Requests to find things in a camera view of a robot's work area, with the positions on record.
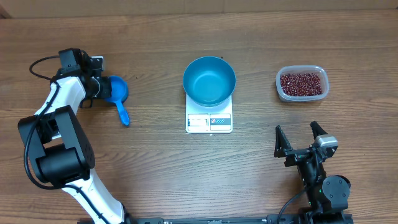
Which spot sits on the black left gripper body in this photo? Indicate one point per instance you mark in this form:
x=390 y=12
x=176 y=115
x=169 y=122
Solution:
x=102 y=87

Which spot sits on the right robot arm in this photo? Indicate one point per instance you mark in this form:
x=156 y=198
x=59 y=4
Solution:
x=327 y=195

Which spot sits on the clear plastic container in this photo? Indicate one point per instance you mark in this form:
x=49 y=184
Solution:
x=303 y=69

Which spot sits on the blue plastic measuring scoop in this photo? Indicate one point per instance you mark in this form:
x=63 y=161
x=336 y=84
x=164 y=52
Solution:
x=119 y=94

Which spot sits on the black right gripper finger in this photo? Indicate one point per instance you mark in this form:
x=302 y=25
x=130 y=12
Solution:
x=282 y=145
x=317 y=130

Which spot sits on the white digital kitchen scale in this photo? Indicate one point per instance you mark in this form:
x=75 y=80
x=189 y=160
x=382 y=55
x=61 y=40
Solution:
x=209 y=120

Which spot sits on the red adzuki beans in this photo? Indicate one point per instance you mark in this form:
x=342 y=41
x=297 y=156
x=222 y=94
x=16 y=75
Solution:
x=301 y=84

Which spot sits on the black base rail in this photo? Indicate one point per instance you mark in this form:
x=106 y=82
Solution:
x=270 y=219

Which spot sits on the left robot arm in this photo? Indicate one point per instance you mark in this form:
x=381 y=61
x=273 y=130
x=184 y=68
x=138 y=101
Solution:
x=57 y=152

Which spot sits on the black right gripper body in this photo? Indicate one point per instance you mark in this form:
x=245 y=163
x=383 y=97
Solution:
x=295 y=157

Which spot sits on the teal blue bowl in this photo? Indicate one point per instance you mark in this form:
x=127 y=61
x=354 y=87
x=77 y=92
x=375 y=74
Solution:
x=209 y=81

